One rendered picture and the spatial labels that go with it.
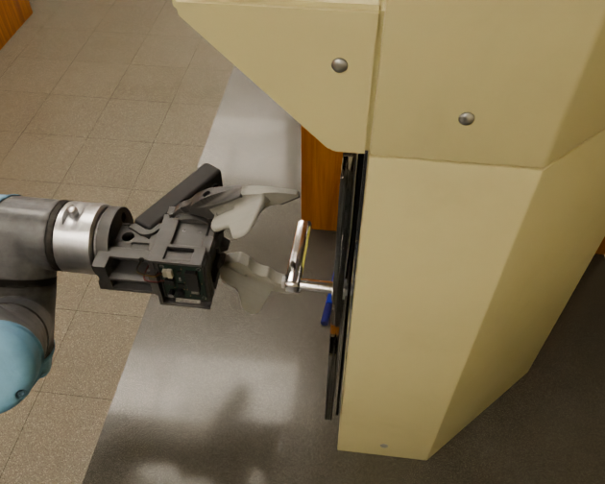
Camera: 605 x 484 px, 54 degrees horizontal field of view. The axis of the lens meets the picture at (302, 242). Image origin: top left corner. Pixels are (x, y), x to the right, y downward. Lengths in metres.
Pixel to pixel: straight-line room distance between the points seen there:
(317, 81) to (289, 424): 0.53
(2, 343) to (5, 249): 0.16
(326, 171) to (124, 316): 1.34
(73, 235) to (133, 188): 1.91
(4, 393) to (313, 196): 0.56
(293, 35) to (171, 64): 2.92
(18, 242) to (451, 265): 0.42
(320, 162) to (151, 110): 2.11
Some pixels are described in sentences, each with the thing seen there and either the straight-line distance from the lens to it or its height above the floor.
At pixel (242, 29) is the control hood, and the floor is 1.49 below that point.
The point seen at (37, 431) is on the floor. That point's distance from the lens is 1.97.
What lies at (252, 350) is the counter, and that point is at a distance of 0.84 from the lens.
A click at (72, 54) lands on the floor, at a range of 3.49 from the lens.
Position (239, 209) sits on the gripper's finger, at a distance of 0.57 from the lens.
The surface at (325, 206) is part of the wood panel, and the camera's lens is 0.94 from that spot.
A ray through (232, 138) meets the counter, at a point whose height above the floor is 0.94.
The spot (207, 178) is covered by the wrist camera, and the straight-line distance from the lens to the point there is 0.66.
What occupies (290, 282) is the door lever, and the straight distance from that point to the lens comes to 0.57.
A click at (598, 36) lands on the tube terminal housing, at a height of 1.50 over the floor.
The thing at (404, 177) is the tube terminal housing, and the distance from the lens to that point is 0.40.
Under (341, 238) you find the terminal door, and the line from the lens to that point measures 0.45.
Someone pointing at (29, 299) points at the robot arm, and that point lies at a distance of 0.66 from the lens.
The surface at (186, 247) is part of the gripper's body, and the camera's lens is 0.57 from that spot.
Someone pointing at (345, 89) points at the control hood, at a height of 1.46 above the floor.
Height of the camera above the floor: 1.66
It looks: 48 degrees down
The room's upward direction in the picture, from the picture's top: straight up
